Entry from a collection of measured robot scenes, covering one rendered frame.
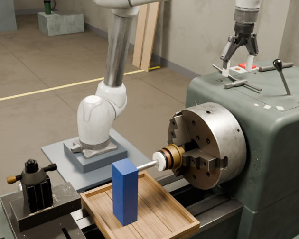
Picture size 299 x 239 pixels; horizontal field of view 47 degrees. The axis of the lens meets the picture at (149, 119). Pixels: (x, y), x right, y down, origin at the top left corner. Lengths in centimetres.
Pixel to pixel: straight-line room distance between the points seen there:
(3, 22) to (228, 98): 668
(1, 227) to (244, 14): 114
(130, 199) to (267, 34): 297
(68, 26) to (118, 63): 560
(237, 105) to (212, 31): 333
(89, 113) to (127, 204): 62
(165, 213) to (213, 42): 352
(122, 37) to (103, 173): 67
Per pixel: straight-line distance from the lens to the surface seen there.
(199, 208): 141
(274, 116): 128
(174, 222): 130
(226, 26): 446
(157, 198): 139
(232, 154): 125
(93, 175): 173
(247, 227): 149
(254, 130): 129
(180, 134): 129
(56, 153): 193
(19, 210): 119
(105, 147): 180
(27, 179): 111
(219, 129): 123
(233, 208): 143
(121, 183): 116
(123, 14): 169
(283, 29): 379
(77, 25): 742
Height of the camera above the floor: 179
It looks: 28 degrees down
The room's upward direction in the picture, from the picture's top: 2 degrees clockwise
